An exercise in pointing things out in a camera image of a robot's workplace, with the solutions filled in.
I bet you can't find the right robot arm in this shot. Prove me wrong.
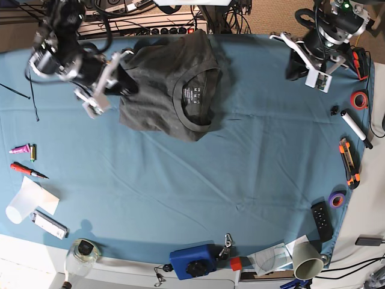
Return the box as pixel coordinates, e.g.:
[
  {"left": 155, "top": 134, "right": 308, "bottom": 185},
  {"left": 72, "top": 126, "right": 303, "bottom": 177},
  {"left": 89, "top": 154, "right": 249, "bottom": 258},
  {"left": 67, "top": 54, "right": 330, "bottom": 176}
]
[{"left": 28, "top": 1, "right": 139, "bottom": 100}]

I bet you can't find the blue table cloth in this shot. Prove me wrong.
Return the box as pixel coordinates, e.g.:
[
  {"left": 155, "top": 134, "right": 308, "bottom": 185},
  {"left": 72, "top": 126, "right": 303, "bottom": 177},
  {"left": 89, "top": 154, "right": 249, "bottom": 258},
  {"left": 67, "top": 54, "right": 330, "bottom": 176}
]
[{"left": 1, "top": 34, "right": 368, "bottom": 264}]

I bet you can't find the printed paper with drawing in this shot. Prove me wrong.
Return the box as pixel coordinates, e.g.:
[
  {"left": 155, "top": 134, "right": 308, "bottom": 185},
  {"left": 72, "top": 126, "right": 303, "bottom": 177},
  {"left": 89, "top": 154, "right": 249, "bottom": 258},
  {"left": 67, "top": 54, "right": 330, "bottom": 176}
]
[{"left": 247, "top": 235, "right": 309, "bottom": 276}]

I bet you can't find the orange black tool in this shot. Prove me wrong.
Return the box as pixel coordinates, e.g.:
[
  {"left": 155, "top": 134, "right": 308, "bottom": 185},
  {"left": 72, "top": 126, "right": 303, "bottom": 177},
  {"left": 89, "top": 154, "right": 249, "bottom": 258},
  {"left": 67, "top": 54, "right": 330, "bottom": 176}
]
[{"left": 353, "top": 47, "right": 369, "bottom": 81}]

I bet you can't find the black power strip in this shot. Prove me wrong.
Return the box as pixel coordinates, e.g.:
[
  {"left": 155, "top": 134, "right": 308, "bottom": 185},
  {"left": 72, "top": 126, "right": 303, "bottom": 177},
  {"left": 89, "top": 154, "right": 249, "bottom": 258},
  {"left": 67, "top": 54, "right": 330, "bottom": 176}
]
[{"left": 132, "top": 26, "right": 199, "bottom": 37}]

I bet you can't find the green yellow battery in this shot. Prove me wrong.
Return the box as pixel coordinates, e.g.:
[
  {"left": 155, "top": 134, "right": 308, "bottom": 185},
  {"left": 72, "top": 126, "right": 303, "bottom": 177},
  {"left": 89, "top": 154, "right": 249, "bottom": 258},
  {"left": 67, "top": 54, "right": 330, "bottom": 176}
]
[{"left": 30, "top": 144, "right": 37, "bottom": 162}]

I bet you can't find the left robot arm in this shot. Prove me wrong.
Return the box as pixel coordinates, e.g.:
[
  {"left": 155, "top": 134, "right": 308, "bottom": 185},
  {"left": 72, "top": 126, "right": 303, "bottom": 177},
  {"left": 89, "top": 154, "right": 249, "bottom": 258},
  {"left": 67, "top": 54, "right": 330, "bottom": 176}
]
[{"left": 279, "top": 1, "right": 374, "bottom": 90}]

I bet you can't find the red screwdriver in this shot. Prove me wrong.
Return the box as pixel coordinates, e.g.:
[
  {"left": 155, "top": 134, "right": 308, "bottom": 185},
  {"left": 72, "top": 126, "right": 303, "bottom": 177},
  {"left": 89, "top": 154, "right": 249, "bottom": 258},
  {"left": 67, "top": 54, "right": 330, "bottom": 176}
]
[{"left": 10, "top": 162, "right": 49, "bottom": 179}]

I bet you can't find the black remote control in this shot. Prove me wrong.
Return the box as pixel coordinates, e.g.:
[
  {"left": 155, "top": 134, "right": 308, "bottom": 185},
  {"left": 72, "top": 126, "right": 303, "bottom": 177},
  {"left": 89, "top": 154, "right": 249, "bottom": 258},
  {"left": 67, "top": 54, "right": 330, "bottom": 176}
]
[{"left": 311, "top": 201, "right": 333, "bottom": 243}]

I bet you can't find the black zip tie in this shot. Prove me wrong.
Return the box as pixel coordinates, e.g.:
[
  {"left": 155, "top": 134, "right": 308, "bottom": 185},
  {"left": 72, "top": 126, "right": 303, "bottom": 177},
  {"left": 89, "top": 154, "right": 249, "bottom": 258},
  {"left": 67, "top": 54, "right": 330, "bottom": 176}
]
[
  {"left": 0, "top": 83, "right": 31, "bottom": 99},
  {"left": 28, "top": 69, "right": 40, "bottom": 122}
]

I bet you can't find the small black clip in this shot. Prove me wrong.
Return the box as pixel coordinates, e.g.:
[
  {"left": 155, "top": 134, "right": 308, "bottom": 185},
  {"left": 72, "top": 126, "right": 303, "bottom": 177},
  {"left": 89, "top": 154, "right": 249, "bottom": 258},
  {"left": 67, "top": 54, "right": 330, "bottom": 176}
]
[{"left": 330, "top": 105, "right": 339, "bottom": 116}]

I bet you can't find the purple tape roll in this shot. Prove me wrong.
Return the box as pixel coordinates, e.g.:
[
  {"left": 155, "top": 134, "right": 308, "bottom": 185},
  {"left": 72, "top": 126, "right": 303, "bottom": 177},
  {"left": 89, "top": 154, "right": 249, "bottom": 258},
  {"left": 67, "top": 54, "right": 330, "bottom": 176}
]
[{"left": 328, "top": 190, "right": 347, "bottom": 209}]

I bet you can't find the black cable bundle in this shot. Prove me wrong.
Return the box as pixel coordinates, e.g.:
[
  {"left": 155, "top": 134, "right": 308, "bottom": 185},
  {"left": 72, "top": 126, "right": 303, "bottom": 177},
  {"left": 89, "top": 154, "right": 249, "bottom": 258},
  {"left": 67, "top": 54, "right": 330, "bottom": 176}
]
[{"left": 78, "top": 0, "right": 253, "bottom": 37}]

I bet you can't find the pink glue tube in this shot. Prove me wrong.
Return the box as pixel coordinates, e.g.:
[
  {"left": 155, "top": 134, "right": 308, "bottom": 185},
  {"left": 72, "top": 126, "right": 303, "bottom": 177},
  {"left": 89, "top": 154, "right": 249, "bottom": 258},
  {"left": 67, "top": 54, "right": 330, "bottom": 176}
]
[{"left": 8, "top": 144, "right": 31, "bottom": 154}]

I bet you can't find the white black device box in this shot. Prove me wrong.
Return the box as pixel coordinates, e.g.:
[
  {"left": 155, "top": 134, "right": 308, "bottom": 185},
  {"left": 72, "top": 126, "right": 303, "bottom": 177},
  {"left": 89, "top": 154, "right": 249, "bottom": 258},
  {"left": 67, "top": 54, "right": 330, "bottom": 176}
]
[{"left": 30, "top": 210, "right": 69, "bottom": 240}]

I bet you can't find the dark grey T-shirt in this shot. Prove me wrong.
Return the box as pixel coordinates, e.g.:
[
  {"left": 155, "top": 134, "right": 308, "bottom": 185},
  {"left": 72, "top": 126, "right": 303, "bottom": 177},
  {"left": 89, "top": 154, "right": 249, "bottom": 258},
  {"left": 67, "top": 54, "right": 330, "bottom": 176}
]
[{"left": 119, "top": 30, "right": 220, "bottom": 141}]

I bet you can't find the black power adapter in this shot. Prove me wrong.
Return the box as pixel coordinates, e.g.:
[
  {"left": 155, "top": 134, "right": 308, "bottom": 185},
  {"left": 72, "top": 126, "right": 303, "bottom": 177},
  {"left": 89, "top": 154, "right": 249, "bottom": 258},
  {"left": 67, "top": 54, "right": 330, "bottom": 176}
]
[{"left": 355, "top": 235, "right": 384, "bottom": 246}]

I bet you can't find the grey green cup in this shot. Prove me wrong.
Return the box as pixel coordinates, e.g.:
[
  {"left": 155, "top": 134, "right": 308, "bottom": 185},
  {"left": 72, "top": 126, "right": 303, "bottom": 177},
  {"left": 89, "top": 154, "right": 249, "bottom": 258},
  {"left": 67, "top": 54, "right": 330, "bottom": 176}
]
[{"left": 292, "top": 242, "right": 324, "bottom": 281}]

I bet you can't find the orange black utility knife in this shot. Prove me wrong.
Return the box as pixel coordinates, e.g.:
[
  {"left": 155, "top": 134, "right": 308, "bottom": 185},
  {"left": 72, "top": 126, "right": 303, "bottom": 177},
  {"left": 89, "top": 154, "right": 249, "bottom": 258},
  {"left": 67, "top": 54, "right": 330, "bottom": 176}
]
[{"left": 339, "top": 137, "right": 360, "bottom": 190}]

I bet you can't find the white marker pen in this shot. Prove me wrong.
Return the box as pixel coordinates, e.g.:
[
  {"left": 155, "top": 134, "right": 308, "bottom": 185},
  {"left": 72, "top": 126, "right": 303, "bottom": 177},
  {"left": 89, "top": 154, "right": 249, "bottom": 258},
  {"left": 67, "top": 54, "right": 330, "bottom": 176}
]
[{"left": 340, "top": 110, "right": 373, "bottom": 149}]

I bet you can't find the red tape roll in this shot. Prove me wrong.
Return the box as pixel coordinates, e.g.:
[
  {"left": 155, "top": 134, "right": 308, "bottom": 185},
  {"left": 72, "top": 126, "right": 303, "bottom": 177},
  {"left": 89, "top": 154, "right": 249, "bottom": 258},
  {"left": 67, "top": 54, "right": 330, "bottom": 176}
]
[{"left": 350, "top": 91, "right": 369, "bottom": 110}]

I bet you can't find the blue box with knob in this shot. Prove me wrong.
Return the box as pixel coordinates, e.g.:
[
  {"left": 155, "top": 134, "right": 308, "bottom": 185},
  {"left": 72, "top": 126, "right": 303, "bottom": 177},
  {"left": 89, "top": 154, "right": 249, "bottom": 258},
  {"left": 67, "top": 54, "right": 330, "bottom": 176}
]
[{"left": 169, "top": 244, "right": 217, "bottom": 280}]

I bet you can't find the silver carabiner clip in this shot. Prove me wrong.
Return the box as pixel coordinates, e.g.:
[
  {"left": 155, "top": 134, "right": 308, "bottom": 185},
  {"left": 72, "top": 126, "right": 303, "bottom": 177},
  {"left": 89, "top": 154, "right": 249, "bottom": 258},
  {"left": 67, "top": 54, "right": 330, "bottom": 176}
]
[{"left": 217, "top": 233, "right": 233, "bottom": 261}]

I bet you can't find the clear glass jar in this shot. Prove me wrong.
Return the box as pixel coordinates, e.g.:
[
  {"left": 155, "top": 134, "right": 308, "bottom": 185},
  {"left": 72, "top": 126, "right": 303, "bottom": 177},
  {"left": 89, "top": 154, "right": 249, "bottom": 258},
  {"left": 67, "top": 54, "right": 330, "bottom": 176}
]
[{"left": 61, "top": 238, "right": 100, "bottom": 289}]

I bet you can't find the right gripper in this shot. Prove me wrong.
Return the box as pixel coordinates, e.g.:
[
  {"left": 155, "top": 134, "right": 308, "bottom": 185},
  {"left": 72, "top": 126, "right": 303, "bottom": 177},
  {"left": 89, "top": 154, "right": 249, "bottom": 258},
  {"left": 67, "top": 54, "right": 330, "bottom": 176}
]
[{"left": 73, "top": 54, "right": 139, "bottom": 96}]

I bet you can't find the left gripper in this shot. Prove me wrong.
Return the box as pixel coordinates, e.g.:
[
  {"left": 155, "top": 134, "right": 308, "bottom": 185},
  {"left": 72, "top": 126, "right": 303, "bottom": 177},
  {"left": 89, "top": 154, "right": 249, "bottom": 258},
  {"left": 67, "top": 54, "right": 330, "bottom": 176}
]
[{"left": 285, "top": 31, "right": 334, "bottom": 81}]

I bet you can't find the red cube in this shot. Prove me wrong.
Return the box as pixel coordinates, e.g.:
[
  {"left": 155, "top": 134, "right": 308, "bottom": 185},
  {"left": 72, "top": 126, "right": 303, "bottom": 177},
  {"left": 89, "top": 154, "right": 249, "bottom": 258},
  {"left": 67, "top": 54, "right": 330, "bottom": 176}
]
[{"left": 230, "top": 256, "right": 242, "bottom": 272}]

